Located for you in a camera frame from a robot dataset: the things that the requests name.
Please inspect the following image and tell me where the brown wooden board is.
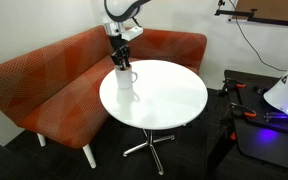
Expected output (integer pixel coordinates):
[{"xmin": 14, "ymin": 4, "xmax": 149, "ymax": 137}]
[{"xmin": 232, "ymin": 0, "xmax": 288, "ymax": 24}]

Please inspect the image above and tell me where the orange patterned corner sofa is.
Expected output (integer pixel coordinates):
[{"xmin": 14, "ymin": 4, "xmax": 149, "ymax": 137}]
[{"xmin": 0, "ymin": 24, "xmax": 208, "ymax": 169}]

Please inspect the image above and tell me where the black robot cart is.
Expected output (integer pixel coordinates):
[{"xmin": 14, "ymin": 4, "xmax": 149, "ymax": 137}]
[{"xmin": 205, "ymin": 69, "xmax": 288, "ymax": 174}]

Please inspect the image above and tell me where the small black box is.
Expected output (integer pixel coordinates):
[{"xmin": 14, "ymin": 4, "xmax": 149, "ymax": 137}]
[{"xmin": 253, "ymin": 85, "xmax": 269, "ymax": 95}]

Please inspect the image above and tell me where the black wall cable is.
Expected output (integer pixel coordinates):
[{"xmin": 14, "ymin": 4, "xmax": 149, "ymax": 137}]
[{"xmin": 228, "ymin": 0, "xmax": 287, "ymax": 73}]

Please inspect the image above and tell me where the chrome table base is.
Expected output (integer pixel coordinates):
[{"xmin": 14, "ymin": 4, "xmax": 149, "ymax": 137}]
[{"xmin": 122, "ymin": 128, "xmax": 176, "ymax": 176}]

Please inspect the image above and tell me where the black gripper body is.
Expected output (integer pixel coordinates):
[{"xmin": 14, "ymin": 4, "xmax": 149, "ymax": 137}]
[{"xmin": 109, "ymin": 33, "xmax": 131, "ymax": 56}]

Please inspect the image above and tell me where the white ceramic mug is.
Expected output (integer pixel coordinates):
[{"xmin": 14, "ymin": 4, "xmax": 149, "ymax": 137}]
[{"xmin": 113, "ymin": 64, "xmax": 139, "ymax": 90}]

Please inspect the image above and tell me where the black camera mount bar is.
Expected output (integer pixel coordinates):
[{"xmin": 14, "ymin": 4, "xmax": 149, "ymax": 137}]
[{"xmin": 214, "ymin": 0, "xmax": 288, "ymax": 35}]

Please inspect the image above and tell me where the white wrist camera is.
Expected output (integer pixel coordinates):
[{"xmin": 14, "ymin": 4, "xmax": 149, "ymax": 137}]
[{"xmin": 118, "ymin": 25, "xmax": 144, "ymax": 42}]

